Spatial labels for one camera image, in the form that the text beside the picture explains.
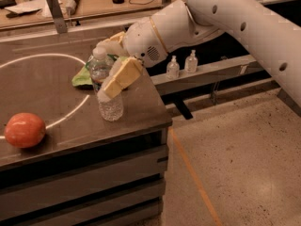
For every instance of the white paper sheet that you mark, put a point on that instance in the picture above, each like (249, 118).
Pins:
(21, 9)

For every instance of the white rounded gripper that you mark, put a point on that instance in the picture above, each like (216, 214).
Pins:
(142, 41)

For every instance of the clear plastic water bottle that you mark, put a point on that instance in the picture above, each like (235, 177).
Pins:
(99, 67)

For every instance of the left small sanitizer bottle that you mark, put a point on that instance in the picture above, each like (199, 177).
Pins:
(172, 69)

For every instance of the wooden background workbench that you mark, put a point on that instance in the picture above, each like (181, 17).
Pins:
(87, 9)

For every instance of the red apple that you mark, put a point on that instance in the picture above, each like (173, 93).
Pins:
(25, 130)

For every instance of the left metal bracket post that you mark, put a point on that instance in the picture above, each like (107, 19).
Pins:
(57, 15)

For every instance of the small sanitizer bottle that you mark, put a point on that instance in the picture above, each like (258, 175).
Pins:
(191, 62)
(172, 69)

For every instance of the grey drawer cabinet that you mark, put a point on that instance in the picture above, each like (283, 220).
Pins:
(86, 171)

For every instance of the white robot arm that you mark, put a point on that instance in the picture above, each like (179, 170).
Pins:
(272, 40)

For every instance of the green snack bag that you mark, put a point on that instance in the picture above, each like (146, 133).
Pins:
(83, 77)

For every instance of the right small sanitizer bottle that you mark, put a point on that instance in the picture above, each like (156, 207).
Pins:
(191, 62)

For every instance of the grey cylindrical tool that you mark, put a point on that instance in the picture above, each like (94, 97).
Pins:
(71, 6)

